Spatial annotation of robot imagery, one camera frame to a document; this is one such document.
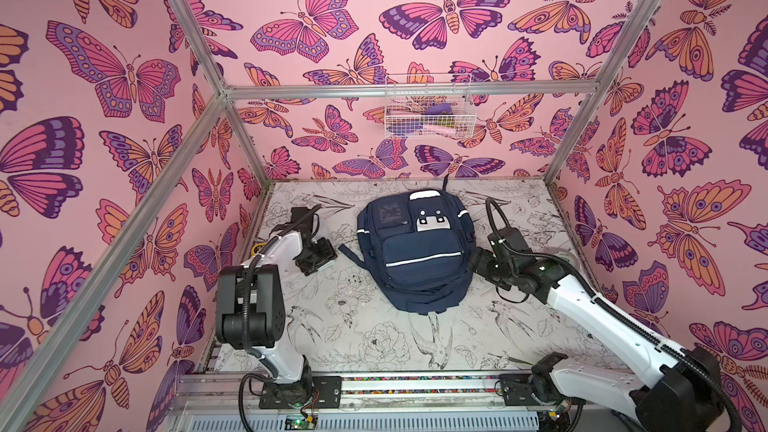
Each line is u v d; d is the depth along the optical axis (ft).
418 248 3.03
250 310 1.42
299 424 2.35
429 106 3.15
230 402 2.43
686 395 1.25
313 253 2.65
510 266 1.95
